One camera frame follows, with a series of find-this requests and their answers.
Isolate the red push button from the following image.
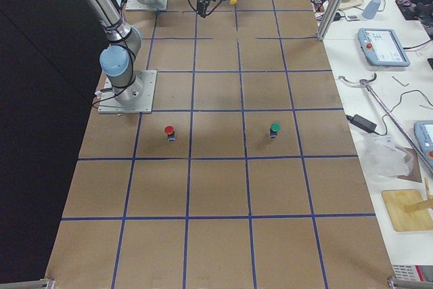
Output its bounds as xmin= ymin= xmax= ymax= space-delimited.
xmin=164 ymin=125 xmax=176 ymax=141

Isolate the green push button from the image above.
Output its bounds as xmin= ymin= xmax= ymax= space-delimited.
xmin=269 ymin=123 xmax=281 ymax=139

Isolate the beige round tray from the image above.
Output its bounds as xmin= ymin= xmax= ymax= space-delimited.
xmin=338 ymin=0 xmax=364 ymax=9

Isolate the grey plastic cup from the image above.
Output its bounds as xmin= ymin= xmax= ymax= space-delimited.
xmin=361 ymin=0 xmax=382 ymax=20

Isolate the metal reacher tool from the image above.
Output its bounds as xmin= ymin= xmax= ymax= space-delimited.
xmin=338 ymin=72 xmax=432 ymax=174

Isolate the blue teach pendant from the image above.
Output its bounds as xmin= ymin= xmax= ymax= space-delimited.
xmin=414 ymin=120 xmax=433 ymax=173
xmin=357 ymin=28 xmax=410 ymax=68

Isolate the black power adapter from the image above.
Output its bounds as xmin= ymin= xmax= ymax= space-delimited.
xmin=346 ymin=114 xmax=377 ymax=133

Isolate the clear plastic bag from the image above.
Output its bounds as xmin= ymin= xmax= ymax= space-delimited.
xmin=355 ymin=133 xmax=417 ymax=182

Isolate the wooden board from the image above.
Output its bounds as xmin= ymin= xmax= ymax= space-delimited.
xmin=382 ymin=189 xmax=432 ymax=232

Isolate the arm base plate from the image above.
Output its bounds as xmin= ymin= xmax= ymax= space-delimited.
xmin=97 ymin=70 xmax=157 ymax=114
xmin=125 ymin=0 xmax=168 ymax=12

